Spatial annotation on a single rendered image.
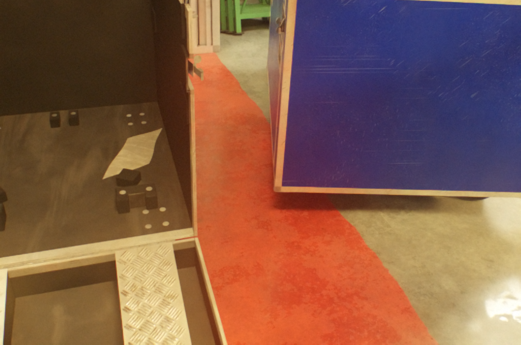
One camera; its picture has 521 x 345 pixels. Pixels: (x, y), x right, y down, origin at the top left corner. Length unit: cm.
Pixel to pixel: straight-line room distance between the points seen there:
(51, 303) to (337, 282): 97
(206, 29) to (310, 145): 182
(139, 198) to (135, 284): 35
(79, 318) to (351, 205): 117
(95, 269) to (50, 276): 14
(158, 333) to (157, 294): 13
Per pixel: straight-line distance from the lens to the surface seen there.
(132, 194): 195
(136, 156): 226
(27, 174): 225
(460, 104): 201
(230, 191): 233
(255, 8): 414
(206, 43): 365
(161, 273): 178
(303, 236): 214
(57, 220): 199
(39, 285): 194
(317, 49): 179
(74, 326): 185
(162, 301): 173
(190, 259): 192
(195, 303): 185
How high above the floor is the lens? 142
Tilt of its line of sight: 32 degrees down
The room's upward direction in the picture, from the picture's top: 3 degrees clockwise
